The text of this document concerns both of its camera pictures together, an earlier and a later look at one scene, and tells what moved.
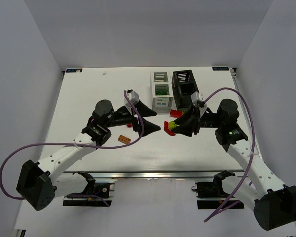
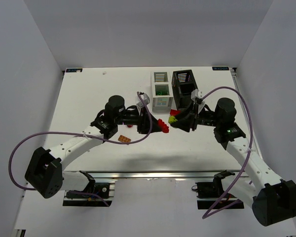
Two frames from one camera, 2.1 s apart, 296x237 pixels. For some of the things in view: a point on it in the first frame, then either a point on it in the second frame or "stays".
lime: [168, 126] -> [172, 119]
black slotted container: [184, 86] stays
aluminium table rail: [145, 175] stays
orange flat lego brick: [124, 139] stays
